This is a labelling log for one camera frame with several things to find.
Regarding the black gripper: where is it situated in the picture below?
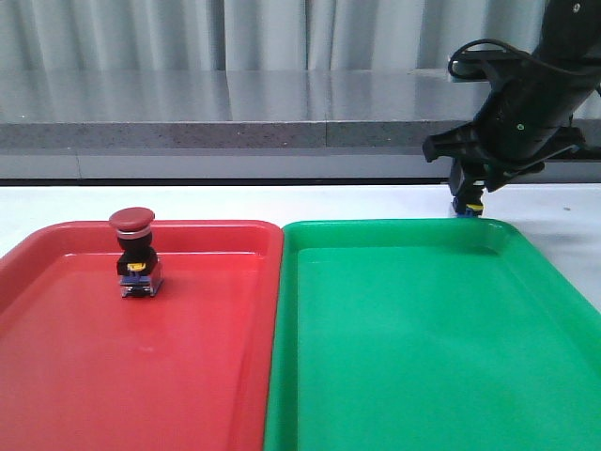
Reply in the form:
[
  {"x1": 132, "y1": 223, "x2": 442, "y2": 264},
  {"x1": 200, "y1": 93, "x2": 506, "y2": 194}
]
[{"x1": 423, "y1": 49, "x2": 587, "y2": 197}]

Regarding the green mushroom push button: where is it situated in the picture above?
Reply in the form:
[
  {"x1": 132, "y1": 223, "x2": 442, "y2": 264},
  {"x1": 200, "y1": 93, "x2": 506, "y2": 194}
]
[{"x1": 452, "y1": 180, "x2": 485, "y2": 217}]

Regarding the red mushroom push button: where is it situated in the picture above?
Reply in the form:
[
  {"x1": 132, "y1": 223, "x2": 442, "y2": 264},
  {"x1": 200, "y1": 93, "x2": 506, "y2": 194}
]
[{"x1": 109, "y1": 207, "x2": 163, "y2": 298}]

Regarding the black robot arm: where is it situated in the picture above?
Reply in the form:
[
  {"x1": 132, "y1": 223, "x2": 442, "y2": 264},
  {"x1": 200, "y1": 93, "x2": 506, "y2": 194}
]
[{"x1": 423, "y1": 1, "x2": 600, "y2": 217}]

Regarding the green plastic tray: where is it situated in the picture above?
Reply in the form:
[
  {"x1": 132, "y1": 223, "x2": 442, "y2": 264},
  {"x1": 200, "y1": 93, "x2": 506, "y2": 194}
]
[{"x1": 264, "y1": 219, "x2": 600, "y2": 450}]

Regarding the grey stone counter ledge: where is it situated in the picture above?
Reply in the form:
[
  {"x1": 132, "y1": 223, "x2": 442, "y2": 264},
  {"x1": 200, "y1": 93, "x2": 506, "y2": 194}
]
[{"x1": 1, "y1": 70, "x2": 489, "y2": 185}]

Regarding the red plastic tray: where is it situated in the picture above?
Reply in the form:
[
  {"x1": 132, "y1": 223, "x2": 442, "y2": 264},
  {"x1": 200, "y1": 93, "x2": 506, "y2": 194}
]
[{"x1": 1, "y1": 221, "x2": 283, "y2": 450}]

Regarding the grey pleated curtain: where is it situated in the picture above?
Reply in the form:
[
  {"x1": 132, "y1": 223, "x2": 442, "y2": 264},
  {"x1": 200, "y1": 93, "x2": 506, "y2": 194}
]
[{"x1": 1, "y1": 1, "x2": 550, "y2": 70}]

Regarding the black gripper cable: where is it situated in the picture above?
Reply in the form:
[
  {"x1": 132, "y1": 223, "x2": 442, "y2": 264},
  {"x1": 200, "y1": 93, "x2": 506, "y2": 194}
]
[{"x1": 447, "y1": 38, "x2": 601, "y2": 95}]

